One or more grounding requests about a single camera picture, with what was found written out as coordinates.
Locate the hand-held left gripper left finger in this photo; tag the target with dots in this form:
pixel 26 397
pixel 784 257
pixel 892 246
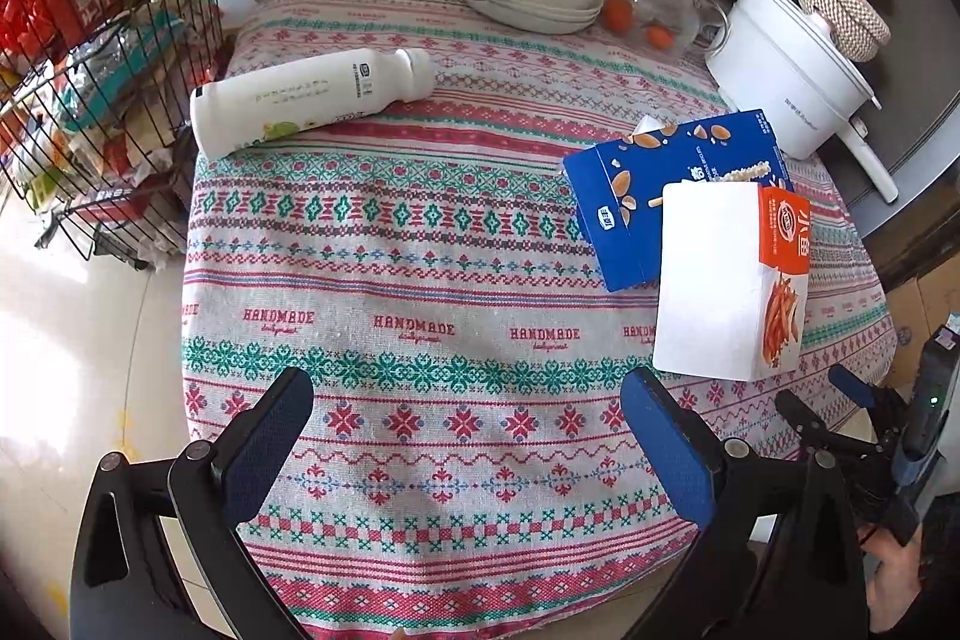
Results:
pixel 266 452

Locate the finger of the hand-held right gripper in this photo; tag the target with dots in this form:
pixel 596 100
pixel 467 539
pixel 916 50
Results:
pixel 799 410
pixel 851 383

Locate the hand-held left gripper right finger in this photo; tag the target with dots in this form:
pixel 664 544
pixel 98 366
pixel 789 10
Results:
pixel 667 452

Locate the orange and white snack box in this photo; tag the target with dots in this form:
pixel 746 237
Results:
pixel 705 280

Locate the blue carton box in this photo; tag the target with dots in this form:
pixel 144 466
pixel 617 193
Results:
pixel 622 197

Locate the white plastic milk bottle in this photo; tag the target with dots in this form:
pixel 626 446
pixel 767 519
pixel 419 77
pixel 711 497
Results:
pixel 300 96

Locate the person's right hand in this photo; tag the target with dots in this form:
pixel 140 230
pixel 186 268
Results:
pixel 896 580

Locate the brown cardboard box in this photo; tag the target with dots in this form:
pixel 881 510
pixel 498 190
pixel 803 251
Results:
pixel 919 310

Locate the patterned striped tablecloth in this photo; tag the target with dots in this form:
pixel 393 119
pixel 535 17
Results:
pixel 420 280

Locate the white electric cooking pot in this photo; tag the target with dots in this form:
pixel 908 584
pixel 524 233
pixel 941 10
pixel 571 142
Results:
pixel 772 63

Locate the woven lidded basket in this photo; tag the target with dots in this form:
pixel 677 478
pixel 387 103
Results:
pixel 844 10

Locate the small orange tangerine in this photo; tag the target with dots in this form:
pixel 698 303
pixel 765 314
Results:
pixel 660 36
pixel 619 12

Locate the glass teapot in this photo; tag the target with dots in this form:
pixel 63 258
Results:
pixel 675 3

